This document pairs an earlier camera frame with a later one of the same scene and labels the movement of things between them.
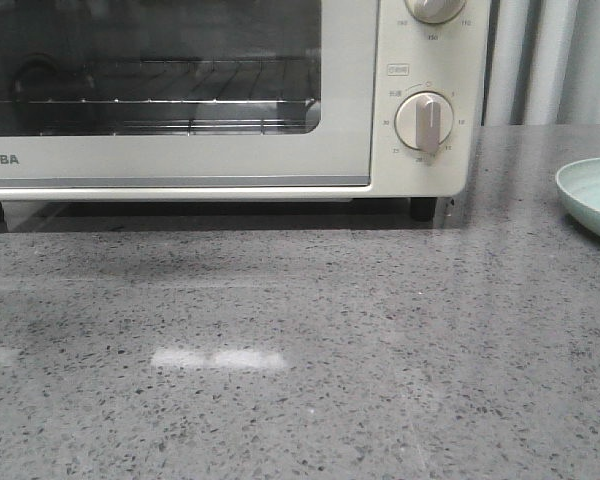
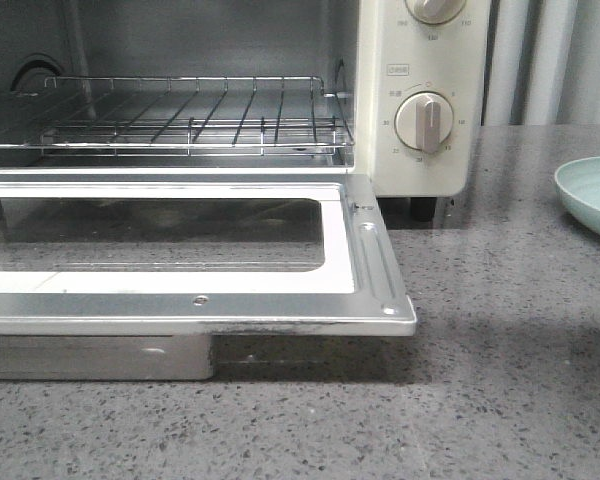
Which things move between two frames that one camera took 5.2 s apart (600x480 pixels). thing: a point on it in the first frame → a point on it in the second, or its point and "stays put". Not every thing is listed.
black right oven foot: [422, 209] stays put
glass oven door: [177, 92] → [130, 276]
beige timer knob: [423, 121] stays put
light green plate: [589, 190] stays put
